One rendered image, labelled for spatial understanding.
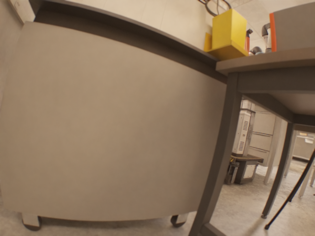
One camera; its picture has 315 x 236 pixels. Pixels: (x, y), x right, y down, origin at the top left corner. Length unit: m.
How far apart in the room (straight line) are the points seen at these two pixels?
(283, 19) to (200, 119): 0.64
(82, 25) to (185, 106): 0.41
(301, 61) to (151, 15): 0.45
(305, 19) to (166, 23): 0.62
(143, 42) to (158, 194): 0.49
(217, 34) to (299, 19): 0.43
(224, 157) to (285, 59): 0.32
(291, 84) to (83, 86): 0.52
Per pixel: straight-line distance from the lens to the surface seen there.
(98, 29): 0.50
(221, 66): 0.54
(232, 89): 0.52
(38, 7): 0.54
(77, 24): 0.50
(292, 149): 2.68
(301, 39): 0.82
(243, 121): 1.61
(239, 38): 0.63
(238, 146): 1.61
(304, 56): 0.42
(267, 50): 1.78
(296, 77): 0.44
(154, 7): 0.60
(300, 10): 0.91
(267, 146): 2.00
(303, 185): 1.87
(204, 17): 0.72
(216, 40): 0.64
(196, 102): 0.58
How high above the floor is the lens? 0.49
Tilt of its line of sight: level
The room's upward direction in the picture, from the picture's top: 12 degrees clockwise
